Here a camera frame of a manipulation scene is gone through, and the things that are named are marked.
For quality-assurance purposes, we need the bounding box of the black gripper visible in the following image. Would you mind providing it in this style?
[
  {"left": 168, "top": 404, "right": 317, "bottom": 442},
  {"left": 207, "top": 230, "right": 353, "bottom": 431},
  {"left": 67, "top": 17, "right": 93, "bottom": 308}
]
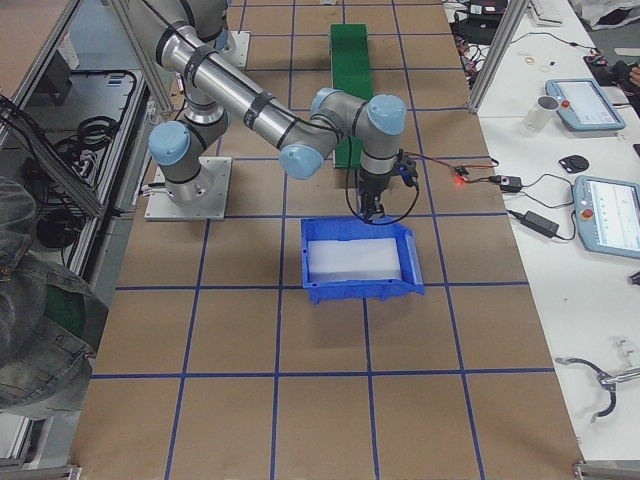
[{"left": 358, "top": 169, "right": 391, "bottom": 223}]

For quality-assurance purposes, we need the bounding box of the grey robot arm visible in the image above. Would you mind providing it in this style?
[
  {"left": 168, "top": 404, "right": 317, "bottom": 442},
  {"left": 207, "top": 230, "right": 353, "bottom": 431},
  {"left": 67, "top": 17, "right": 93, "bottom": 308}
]
[{"left": 129, "top": 1, "right": 415, "bottom": 223}]

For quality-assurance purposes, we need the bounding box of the white foam bin liner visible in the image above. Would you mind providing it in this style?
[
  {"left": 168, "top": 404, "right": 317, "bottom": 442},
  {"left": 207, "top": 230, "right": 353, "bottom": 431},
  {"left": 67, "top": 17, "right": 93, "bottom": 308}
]
[{"left": 307, "top": 238, "right": 402, "bottom": 283}]

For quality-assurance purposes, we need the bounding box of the blue plastic bin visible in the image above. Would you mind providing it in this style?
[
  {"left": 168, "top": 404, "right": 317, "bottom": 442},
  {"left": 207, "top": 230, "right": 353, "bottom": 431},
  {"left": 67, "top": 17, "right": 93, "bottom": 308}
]
[{"left": 301, "top": 217, "right": 425, "bottom": 304}]

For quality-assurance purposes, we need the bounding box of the small sensor board red LED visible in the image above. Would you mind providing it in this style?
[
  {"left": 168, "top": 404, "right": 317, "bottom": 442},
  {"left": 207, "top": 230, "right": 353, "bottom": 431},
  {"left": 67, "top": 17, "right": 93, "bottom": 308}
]
[{"left": 451, "top": 165, "right": 469, "bottom": 185}]

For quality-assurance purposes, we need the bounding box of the green conveyor belt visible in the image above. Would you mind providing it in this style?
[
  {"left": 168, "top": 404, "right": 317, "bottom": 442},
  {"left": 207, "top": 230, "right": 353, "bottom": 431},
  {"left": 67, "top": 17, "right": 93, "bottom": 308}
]
[{"left": 330, "top": 24, "right": 373, "bottom": 173}]

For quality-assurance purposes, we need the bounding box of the small black inline box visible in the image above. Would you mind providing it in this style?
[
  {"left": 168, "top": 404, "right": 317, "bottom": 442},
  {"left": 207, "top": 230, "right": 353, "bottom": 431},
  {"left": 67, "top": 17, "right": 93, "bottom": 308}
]
[{"left": 499, "top": 176, "right": 523, "bottom": 193}]

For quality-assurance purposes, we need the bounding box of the black power adapter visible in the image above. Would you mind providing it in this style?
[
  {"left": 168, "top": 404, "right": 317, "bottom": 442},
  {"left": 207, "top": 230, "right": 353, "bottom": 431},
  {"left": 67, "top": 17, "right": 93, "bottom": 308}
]
[{"left": 520, "top": 211, "right": 559, "bottom": 238}]

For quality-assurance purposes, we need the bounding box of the white plastic cup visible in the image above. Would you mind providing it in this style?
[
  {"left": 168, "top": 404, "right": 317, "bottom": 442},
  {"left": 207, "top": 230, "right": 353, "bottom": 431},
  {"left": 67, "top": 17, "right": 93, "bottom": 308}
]
[{"left": 524, "top": 95, "right": 560, "bottom": 131}]

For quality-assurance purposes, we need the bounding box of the black round puck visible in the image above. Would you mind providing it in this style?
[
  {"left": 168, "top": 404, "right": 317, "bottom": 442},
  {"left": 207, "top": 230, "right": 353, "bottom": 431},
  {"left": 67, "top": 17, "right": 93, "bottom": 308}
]
[{"left": 558, "top": 154, "right": 590, "bottom": 174}]

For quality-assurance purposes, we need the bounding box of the upper teach pendant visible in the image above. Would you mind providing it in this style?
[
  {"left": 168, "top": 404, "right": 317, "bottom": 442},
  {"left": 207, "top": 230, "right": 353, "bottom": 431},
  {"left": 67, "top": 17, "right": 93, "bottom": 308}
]
[{"left": 545, "top": 78, "right": 626, "bottom": 132}]

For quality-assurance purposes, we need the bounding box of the teach pendant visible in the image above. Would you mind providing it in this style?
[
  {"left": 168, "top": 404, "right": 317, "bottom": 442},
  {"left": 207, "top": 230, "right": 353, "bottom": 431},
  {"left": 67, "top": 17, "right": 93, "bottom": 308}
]
[
  {"left": 572, "top": 175, "right": 639, "bottom": 259},
  {"left": 545, "top": 78, "right": 626, "bottom": 132}
]

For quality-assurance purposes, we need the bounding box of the lower teach pendant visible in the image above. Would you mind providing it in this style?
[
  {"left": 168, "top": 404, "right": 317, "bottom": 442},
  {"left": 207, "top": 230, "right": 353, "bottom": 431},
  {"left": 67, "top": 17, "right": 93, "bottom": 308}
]
[{"left": 572, "top": 175, "right": 639, "bottom": 259}]

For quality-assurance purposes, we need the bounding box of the metal claw tool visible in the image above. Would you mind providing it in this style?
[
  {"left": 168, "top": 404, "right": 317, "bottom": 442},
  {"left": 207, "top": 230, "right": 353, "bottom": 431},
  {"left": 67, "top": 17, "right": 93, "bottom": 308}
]
[{"left": 555, "top": 357, "right": 639, "bottom": 423}]

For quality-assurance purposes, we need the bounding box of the person in denim jacket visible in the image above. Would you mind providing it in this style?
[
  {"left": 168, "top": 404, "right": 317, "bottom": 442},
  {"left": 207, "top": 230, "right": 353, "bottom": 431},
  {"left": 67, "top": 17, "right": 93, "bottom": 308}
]
[{"left": 1, "top": 178, "right": 104, "bottom": 420}]

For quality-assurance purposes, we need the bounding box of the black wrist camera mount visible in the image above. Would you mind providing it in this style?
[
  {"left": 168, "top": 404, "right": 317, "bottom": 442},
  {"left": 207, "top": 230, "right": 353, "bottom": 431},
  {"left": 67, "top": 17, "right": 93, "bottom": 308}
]
[{"left": 396, "top": 149, "right": 419, "bottom": 189}]

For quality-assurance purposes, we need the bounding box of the red black conveyor cable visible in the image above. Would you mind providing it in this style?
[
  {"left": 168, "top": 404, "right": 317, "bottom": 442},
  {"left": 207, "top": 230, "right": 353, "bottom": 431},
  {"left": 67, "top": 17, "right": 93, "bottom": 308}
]
[{"left": 404, "top": 149, "right": 501, "bottom": 177}]

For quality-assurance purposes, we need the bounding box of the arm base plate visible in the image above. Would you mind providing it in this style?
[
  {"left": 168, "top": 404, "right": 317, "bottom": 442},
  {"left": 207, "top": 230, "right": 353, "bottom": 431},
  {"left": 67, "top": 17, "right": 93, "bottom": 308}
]
[
  {"left": 144, "top": 156, "right": 232, "bottom": 221},
  {"left": 216, "top": 30, "right": 251, "bottom": 69}
]

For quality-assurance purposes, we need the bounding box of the aluminium frame post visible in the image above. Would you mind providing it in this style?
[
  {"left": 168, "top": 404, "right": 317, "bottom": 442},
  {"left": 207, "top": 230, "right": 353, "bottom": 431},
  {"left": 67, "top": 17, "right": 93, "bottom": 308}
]
[{"left": 467, "top": 0, "right": 528, "bottom": 114}]

